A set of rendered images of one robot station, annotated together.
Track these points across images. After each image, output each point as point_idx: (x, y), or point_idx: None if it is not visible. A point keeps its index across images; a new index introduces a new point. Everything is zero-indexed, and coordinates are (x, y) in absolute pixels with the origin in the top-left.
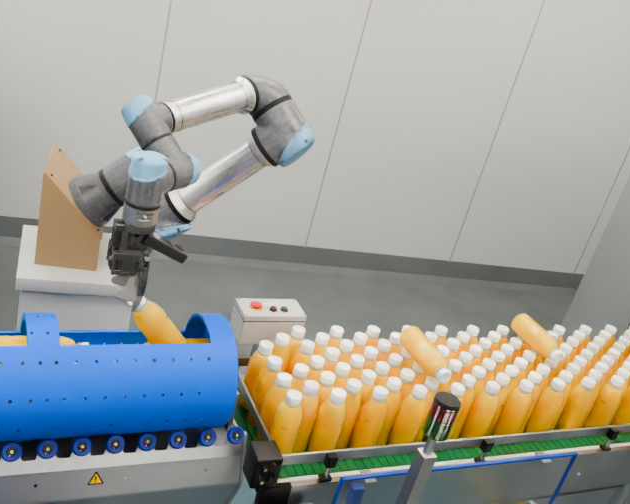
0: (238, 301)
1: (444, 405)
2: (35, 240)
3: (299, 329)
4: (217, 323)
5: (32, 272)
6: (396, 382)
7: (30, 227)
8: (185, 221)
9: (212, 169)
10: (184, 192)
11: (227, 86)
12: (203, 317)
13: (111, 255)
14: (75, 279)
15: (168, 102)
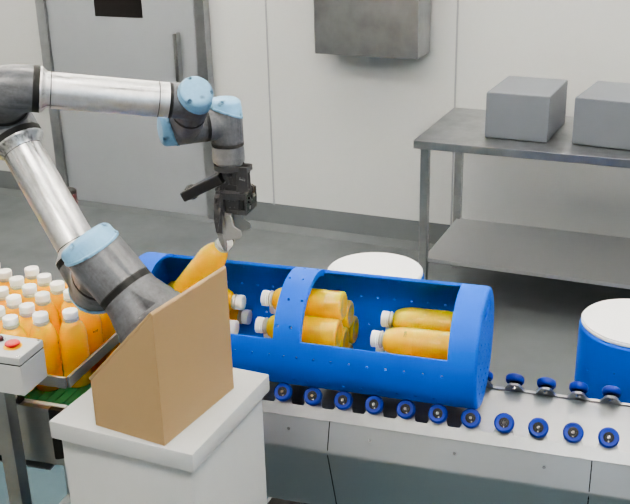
0: (22, 354)
1: (75, 189)
2: (200, 423)
3: (10, 316)
4: (151, 256)
5: (245, 378)
6: (5, 269)
7: (186, 447)
8: None
9: (66, 187)
10: (90, 227)
11: (71, 73)
12: (155, 262)
13: (254, 192)
14: None
15: (164, 82)
